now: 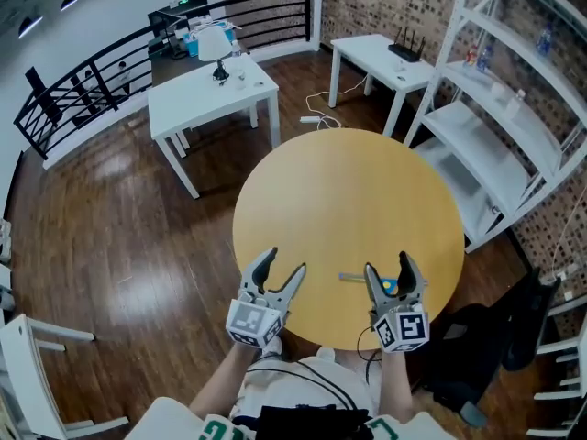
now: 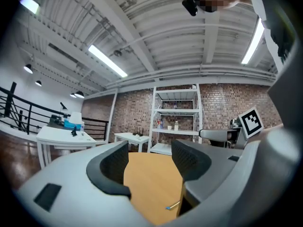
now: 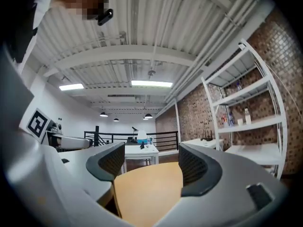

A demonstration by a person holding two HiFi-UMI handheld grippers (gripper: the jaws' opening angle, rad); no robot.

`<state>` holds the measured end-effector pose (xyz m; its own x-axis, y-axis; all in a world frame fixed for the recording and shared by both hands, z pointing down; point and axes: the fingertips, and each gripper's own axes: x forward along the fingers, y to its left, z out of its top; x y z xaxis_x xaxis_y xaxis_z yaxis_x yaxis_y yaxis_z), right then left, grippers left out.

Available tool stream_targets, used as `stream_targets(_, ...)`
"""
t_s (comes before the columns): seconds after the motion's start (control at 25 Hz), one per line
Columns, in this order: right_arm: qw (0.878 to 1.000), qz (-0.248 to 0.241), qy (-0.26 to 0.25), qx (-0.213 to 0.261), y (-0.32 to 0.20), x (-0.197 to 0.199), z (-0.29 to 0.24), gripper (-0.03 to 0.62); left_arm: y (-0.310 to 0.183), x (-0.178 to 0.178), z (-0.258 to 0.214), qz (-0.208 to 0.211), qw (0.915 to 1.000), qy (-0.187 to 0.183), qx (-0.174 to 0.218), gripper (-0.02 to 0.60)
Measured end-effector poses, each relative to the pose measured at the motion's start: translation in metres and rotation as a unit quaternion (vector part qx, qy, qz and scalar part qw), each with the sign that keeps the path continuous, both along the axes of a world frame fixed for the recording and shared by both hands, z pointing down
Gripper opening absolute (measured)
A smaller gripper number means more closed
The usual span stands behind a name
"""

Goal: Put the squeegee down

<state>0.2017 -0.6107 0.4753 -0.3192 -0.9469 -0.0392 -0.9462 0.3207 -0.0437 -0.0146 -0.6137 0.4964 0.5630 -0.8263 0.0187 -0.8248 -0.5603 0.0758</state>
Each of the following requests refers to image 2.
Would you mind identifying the small white table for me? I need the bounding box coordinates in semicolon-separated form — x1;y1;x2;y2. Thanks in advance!
114;132;150;153

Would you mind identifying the blue tissue box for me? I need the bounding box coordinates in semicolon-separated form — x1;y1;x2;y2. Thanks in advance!
63;120;85;131

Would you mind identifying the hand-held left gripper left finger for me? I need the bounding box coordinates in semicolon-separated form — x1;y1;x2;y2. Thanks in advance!
14;140;155;227

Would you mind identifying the round wooden table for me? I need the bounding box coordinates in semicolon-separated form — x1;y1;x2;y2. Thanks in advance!
123;152;184;226

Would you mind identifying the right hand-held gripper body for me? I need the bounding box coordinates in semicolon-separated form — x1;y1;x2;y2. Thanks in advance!
227;106;265;149

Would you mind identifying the ceiling light tube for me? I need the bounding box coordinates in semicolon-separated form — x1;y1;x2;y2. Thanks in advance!
88;44;129;79
19;0;40;15
241;17;265;65

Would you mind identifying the white rectangular table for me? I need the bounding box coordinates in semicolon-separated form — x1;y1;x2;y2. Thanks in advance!
36;125;98;170

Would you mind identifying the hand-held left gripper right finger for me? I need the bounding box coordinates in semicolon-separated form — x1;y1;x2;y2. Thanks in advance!
163;139;266;227

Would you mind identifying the black head camera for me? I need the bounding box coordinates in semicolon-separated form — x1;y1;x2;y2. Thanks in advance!
181;0;198;17

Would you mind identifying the dark desk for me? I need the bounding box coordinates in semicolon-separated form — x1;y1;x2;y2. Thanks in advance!
48;113;71;129

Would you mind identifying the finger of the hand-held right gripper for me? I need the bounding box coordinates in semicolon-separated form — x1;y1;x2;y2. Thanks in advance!
198;129;239;143

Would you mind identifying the black metal railing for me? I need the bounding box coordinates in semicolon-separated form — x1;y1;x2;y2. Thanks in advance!
0;81;109;142

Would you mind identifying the white metal shelf rack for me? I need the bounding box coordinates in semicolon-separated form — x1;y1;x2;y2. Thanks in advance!
147;83;204;157

